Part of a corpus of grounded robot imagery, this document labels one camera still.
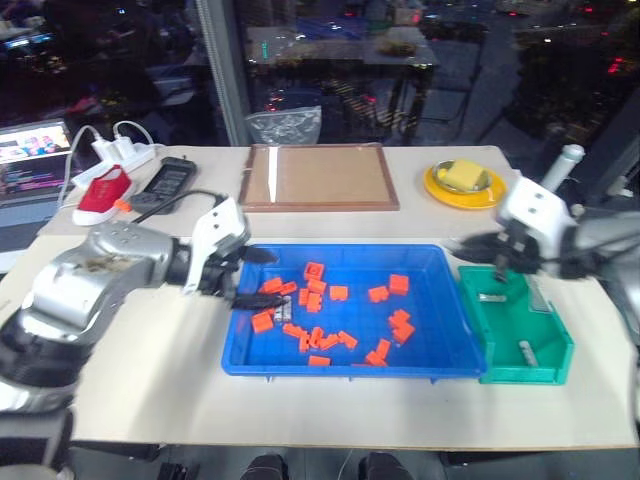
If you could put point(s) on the dark rounded shape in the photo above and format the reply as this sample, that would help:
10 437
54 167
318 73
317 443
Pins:
265 467

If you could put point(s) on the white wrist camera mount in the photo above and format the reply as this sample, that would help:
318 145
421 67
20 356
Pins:
216 225
535 210

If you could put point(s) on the blue plastic bin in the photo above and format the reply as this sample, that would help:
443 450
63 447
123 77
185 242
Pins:
350 320

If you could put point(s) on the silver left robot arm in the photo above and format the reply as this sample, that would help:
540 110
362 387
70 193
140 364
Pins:
100 280

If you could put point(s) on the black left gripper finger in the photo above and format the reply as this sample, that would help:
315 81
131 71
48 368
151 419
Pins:
260 256
260 301

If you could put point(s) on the grey white cylinder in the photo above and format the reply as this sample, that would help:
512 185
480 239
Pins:
562 167

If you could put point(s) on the red canvas shoe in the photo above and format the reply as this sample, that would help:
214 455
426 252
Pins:
102 197

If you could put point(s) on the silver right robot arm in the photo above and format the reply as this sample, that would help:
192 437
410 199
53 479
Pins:
612 235

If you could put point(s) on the green plastic bin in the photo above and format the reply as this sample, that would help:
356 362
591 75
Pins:
515 325

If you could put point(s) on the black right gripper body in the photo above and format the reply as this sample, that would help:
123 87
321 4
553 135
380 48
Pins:
522 250

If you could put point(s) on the small orange connector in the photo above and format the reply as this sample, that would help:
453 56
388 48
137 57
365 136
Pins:
122 204

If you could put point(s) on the clear plastic bag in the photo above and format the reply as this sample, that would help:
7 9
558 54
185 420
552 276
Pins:
282 127

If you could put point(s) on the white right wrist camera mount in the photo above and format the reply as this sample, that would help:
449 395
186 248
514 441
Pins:
535 210

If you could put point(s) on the black flat electronic device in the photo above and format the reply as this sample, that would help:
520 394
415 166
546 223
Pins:
170 176

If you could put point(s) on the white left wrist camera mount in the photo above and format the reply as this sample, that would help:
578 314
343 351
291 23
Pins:
216 225

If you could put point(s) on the white plug charger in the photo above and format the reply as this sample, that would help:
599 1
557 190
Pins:
124 146
104 150

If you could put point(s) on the yellow plate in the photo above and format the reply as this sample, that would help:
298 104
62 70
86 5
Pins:
465 199

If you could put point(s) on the brown wooden framed board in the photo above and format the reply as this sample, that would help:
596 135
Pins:
330 175

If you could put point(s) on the orange plastic block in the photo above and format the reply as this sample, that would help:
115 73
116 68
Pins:
270 286
338 293
304 344
314 270
330 342
314 302
303 296
294 329
317 337
404 333
319 361
376 359
399 284
399 318
383 348
262 322
348 340
378 294
288 288
317 286

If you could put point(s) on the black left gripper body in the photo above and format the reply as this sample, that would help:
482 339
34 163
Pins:
217 277

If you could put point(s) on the white power strip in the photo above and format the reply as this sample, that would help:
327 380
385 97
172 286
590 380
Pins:
135 159

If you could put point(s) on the yellow sponge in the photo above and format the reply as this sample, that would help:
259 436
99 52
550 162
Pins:
462 176

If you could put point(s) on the open laptop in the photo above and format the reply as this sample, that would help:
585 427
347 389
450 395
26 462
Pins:
32 170

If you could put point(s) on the grey window pillar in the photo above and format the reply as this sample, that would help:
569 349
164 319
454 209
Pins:
222 75

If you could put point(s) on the silver battery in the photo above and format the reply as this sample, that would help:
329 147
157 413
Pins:
282 310
528 353
492 298

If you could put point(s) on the black power adapter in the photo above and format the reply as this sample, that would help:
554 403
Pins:
152 203

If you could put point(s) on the silver metal dish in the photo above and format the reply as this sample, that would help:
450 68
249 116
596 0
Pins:
442 177

